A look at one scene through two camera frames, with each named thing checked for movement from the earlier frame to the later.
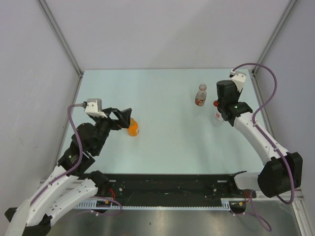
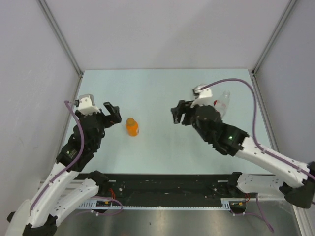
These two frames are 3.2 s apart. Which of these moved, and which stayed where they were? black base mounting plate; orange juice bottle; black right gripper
Moved: black right gripper
Stayed: orange juice bottle; black base mounting plate
